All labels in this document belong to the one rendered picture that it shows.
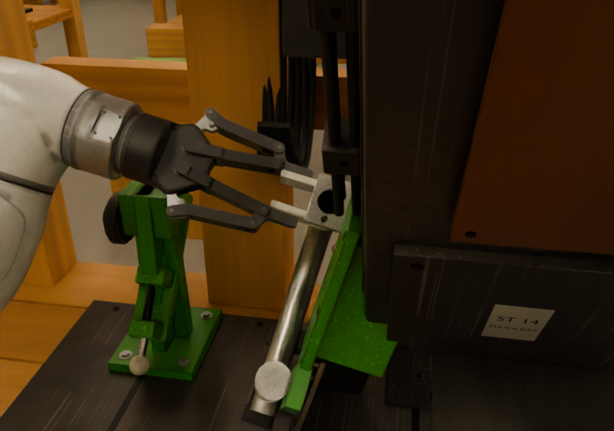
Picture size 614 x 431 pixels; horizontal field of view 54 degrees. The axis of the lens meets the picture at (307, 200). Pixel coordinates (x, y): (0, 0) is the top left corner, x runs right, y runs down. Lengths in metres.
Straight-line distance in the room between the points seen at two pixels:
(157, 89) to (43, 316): 0.44
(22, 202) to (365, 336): 0.38
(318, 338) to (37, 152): 0.35
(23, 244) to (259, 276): 0.45
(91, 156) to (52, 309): 0.53
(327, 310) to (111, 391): 0.45
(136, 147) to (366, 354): 0.32
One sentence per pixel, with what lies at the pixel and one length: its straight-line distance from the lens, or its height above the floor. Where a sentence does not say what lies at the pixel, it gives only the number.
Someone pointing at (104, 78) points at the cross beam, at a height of 1.25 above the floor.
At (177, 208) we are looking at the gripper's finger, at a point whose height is 1.23.
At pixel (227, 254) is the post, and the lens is 1.02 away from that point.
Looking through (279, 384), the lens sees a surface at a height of 1.08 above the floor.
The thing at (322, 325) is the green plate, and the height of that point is 1.17.
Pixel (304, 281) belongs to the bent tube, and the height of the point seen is 1.10.
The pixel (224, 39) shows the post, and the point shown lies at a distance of 0.88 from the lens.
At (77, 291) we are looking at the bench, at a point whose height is 0.88.
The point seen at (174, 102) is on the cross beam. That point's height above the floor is 1.22.
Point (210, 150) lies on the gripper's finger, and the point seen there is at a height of 1.28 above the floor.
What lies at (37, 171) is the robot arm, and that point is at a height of 1.27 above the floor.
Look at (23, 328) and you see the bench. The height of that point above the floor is 0.88.
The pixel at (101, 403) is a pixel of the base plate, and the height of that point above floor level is 0.90.
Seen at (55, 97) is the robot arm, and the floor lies 1.34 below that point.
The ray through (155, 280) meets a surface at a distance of 0.88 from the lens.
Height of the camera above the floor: 1.53
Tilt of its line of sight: 27 degrees down
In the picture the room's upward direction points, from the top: straight up
